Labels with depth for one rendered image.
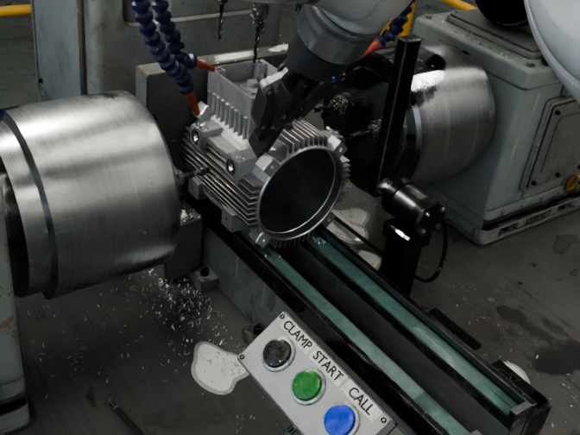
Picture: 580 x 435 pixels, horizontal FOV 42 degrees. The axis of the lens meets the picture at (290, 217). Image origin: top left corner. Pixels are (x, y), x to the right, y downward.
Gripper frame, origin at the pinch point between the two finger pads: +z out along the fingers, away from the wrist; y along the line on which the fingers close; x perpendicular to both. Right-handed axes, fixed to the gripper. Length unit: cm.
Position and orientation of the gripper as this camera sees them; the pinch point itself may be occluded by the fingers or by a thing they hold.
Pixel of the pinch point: (265, 134)
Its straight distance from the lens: 103.9
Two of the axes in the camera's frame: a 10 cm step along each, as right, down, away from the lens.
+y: -8.1, 2.4, -5.4
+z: -3.9, 4.7, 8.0
